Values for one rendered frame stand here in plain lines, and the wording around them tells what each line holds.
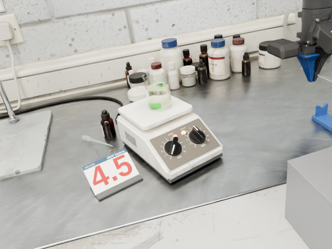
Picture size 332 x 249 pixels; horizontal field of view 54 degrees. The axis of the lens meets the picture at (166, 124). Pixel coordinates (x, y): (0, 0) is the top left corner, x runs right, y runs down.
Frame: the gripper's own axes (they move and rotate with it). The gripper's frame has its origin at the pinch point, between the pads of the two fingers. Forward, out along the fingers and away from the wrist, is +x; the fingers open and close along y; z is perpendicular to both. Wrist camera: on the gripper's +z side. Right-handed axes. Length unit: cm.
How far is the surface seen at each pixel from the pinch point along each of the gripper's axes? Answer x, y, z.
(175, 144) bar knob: 5.0, -33.7, 8.9
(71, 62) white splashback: 1, -52, -45
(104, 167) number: 8.4, -47.0, 5.6
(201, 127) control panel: 5.6, -27.1, 4.2
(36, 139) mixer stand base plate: 10, -62, -17
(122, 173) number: 10.0, -44.1, 6.6
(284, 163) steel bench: 11.3, -15.3, 14.4
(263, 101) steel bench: 11.0, -5.8, -10.3
